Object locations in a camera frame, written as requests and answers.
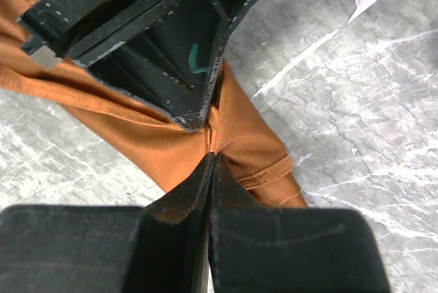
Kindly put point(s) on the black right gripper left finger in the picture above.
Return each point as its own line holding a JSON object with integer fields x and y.
{"x": 64, "y": 248}

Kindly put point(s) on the orange cloth napkin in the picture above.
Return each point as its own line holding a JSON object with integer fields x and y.
{"x": 168, "y": 155}

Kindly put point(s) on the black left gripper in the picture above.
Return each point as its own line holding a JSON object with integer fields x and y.
{"x": 162, "y": 53}

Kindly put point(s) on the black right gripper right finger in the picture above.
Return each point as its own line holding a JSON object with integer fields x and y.
{"x": 255, "y": 248}

